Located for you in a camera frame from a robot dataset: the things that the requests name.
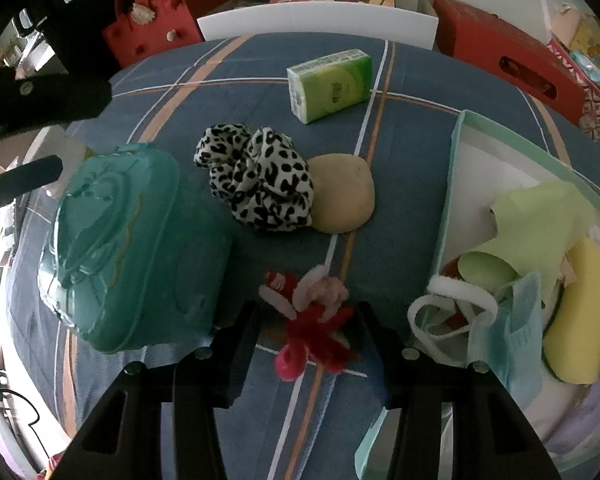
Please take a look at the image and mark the red felt handbag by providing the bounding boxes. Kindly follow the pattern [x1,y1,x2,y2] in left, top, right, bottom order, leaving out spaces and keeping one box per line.
[102,0,218,68]

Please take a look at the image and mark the teal plastic box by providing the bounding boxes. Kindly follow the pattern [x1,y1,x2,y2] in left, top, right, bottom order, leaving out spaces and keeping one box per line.
[37,142,236,353]

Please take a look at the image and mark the colourful cardboard box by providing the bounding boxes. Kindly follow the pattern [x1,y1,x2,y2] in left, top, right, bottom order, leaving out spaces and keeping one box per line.
[550,2,600,91]

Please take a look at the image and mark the light green cloth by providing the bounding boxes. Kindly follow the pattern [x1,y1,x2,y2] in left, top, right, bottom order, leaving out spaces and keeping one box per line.
[457,180,597,311]

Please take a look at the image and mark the red cardboard box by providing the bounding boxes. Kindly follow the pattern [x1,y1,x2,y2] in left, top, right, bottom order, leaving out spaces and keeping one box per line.
[432,0,598,126]

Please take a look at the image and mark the white board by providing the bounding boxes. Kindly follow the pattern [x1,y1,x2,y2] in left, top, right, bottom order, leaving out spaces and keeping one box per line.
[196,1,440,51]

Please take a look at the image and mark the leopard print scrunchie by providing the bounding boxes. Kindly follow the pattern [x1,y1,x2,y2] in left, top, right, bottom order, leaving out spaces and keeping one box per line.
[194,124,315,233]

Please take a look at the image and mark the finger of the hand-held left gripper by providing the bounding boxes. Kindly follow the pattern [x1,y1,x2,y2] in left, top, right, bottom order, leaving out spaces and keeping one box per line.
[0,155,63,211]
[0,55,113,141]

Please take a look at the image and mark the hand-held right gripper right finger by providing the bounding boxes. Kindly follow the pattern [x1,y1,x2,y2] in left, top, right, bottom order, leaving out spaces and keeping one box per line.
[356,301,563,480]

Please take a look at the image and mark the pink patterned box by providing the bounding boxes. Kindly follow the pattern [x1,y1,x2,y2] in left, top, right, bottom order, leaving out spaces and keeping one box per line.
[547,40,600,141]

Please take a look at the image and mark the beige round puff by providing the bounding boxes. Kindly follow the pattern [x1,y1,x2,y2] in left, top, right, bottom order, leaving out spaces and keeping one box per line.
[306,153,376,235]

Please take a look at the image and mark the blue face mask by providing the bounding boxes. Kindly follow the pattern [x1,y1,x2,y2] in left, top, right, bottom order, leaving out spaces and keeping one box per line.
[407,272,546,408]

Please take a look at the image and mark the red pink chenille toy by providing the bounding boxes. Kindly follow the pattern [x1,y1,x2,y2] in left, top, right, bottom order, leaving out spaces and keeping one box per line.
[258,265,356,383]

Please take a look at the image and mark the green tissue pack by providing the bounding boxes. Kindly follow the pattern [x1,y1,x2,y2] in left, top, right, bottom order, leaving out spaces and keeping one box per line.
[286,48,373,125]

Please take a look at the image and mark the white tray with teal rim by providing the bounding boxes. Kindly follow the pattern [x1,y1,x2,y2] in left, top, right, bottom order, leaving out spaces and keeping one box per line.
[355,109,600,480]

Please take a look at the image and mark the black bag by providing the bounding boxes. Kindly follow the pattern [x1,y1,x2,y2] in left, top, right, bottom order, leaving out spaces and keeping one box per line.
[10,0,131,81]

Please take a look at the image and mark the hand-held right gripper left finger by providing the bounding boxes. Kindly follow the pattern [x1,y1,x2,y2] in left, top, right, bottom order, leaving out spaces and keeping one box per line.
[50,300,262,480]

